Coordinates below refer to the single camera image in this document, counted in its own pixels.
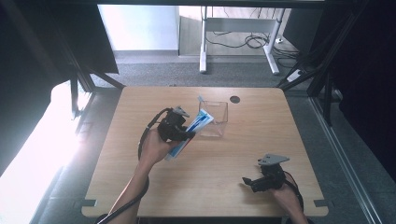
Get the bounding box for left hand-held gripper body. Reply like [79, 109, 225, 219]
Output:
[156, 105, 191, 143]

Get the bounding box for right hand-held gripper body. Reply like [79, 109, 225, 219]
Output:
[253, 153, 290, 191]

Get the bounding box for blue white toothpaste tube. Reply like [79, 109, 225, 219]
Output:
[163, 107, 216, 162]

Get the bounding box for clear plastic cup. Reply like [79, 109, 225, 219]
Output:
[198, 100, 229, 138]

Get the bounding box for person's right hand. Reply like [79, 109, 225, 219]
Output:
[269, 180, 305, 218]

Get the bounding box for person's left hand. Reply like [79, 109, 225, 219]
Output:
[137, 128, 182, 171]

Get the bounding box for white power strip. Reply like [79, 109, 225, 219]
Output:
[286, 69, 304, 84]

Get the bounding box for dark curtain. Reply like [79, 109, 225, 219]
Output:
[311, 0, 396, 180]
[0, 0, 120, 176]

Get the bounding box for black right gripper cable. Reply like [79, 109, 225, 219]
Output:
[282, 170, 306, 216]

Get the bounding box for grey metal floor rail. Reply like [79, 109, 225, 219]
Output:
[309, 96, 384, 224]

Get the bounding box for black metal frame struts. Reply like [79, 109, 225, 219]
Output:
[55, 31, 126, 120]
[276, 0, 373, 127]

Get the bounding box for black floor cables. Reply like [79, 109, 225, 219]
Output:
[205, 29, 301, 61]

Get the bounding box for white desk frame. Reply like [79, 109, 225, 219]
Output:
[198, 6, 287, 76]

